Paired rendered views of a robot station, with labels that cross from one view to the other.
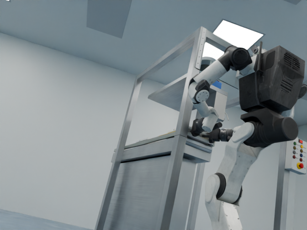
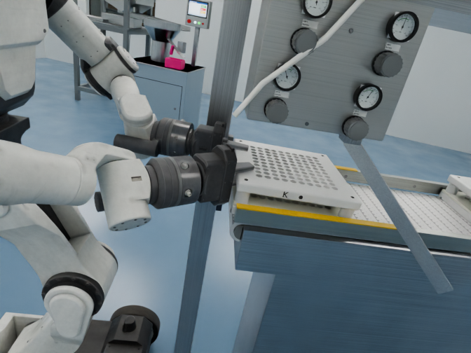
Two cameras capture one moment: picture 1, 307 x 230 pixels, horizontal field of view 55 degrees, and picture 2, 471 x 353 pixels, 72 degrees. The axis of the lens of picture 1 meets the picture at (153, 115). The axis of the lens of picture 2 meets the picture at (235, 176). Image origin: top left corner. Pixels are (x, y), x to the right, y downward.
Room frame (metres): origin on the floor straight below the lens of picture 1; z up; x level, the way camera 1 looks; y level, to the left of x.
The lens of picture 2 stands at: (2.16, -0.96, 1.26)
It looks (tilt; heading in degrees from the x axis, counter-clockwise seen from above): 25 degrees down; 107
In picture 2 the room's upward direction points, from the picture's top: 11 degrees clockwise
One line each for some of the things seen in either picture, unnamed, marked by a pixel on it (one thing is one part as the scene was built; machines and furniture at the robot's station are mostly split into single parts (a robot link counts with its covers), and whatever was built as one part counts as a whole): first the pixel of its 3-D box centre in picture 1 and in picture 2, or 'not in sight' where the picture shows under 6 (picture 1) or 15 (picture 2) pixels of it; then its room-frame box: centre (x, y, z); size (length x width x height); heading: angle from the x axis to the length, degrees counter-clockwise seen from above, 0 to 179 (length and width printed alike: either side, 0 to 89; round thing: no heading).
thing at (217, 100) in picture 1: (210, 109); (325, 59); (2.09, -0.42, 1.23); 0.22 x 0.11 x 0.20; 24
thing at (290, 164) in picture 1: (296, 155); not in sight; (2.21, -1.17, 1.06); 0.17 x 0.06 x 0.26; 114
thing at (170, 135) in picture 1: (141, 143); (462, 192); (2.51, 0.05, 0.94); 1.32 x 0.02 x 0.03; 24
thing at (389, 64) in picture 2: not in sight; (389, 60); (2.18, -0.45, 1.25); 0.03 x 0.02 x 0.04; 24
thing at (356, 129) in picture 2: not in sight; (356, 125); (2.17, -0.46, 1.15); 0.03 x 0.02 x 0.04; 24
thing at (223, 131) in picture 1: (219, 134); (199, 178); (1.94, -0.48, 0.99); 0.12 x 0.10 x 0.13; 56
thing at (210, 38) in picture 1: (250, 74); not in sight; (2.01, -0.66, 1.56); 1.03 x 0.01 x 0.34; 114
